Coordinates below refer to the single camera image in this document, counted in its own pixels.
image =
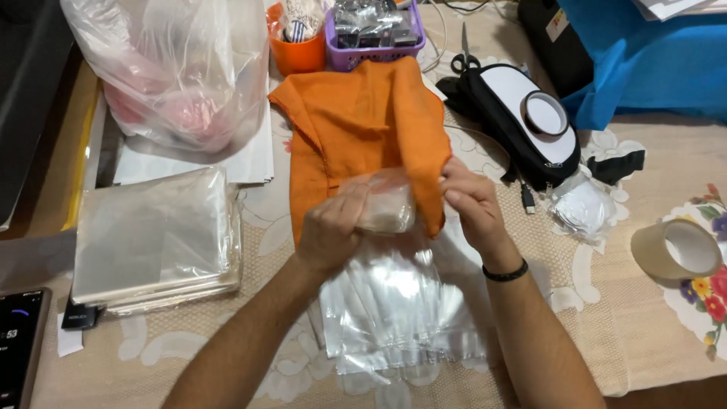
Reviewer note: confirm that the white paper sheets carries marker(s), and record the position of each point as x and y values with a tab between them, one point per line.
253	159

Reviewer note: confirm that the person's left fingers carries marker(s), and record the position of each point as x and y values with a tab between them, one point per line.
355	199

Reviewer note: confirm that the smartphone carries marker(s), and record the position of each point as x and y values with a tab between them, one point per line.
20	346

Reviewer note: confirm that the purple plastic basket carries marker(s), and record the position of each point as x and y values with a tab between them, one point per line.
375	40

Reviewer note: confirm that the white paper label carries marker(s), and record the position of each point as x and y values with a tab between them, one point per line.
69	344

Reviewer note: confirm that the orange cloth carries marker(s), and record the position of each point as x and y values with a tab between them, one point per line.
363	130

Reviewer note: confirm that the dark grey flat case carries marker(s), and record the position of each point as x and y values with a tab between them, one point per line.
28	96

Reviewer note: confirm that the black and white pouch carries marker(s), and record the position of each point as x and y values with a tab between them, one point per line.
514	122

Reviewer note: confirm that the beige floral lace tablecloth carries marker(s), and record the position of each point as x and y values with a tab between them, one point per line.
625	318

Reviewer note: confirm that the orange plastic cup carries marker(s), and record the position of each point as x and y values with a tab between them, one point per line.
296	54

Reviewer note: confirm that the black bag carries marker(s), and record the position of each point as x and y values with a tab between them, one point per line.
554	48

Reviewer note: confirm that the clear plastic bag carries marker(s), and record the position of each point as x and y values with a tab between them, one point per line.
389	207

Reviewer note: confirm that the person's left hand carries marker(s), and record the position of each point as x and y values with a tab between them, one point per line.
329	227

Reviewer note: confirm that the small bag of white items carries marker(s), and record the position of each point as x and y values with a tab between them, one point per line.
582	210

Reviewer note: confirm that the small black box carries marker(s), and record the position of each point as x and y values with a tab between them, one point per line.
79	317

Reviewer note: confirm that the yellow envelope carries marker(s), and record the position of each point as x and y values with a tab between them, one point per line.
79	165

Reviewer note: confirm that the brown packing tape roll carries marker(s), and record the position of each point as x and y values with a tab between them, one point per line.
653	253

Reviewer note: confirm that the person's right hand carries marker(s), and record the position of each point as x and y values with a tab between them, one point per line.
477	210

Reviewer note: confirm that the pile of clear plastic sleeves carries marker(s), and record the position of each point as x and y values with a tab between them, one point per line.
397	307

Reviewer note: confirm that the dark thin tape roll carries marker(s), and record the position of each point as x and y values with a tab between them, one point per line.
545	113

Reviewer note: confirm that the large translucent bag pink contents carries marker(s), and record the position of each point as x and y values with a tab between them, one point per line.
170	74

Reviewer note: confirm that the black cloth piece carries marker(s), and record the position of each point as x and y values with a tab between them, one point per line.
616	166

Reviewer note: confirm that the stack of clear flat bags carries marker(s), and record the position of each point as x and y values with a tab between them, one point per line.
153	238

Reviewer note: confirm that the blue fabric bag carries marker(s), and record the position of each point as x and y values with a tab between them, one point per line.
647	62

